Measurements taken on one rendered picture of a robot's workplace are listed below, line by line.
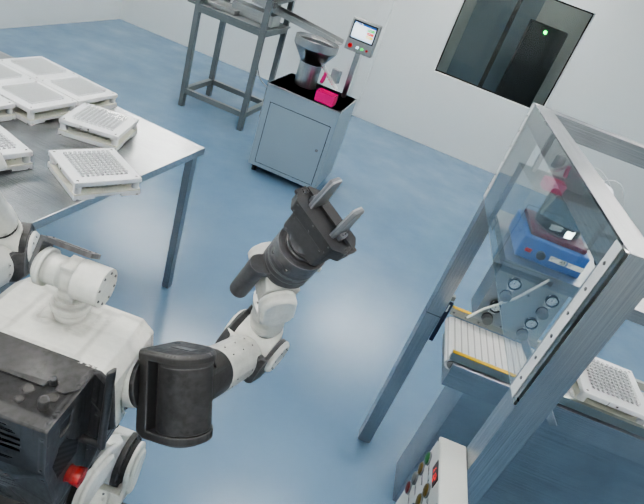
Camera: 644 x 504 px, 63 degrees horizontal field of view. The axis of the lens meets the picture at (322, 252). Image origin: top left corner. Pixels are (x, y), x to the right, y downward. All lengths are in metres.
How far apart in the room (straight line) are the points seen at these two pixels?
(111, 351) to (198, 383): 0.15
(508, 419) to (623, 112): 6.07
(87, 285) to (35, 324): 0.12
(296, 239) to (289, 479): 1.67
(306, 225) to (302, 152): 3.57
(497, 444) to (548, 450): 1.10
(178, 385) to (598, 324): 0.68
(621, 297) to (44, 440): 0.86
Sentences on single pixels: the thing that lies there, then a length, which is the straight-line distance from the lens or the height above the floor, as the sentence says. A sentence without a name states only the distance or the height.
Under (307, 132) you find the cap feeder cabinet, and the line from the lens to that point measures 4.27.
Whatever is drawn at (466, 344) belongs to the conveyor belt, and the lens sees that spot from 1.98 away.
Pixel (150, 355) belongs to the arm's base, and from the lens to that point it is 0.90.
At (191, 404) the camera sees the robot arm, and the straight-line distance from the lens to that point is 0.89.
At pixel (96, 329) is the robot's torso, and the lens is 0.94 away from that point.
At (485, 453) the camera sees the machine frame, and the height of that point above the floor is 1.16.
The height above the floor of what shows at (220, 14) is 0.96.
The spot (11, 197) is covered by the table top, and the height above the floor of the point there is 0.86.
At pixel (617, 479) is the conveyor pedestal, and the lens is 2.35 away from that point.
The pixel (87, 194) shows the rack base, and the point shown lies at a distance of 2.02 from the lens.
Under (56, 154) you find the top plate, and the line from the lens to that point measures 2.15.
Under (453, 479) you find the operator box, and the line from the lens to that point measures 1.14.
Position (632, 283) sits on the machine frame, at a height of 1.60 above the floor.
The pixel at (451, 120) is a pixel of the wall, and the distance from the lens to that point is 6.83.
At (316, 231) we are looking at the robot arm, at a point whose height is 1.53.
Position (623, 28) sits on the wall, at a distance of 6.81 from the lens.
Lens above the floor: 1.90
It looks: 31 degrees down
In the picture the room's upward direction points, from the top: 21 degrees clockwise
